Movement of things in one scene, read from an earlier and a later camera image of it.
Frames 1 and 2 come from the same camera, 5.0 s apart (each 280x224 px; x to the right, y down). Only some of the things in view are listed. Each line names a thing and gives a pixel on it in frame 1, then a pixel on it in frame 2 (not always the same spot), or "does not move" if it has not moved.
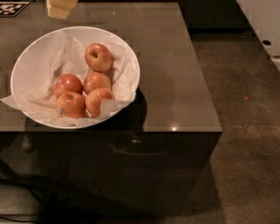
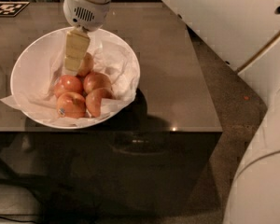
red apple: [95, 80] does not move
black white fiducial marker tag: [7, 8] does not move
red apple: [98, 56] -> [86, 66]
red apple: [67, 83] does not move
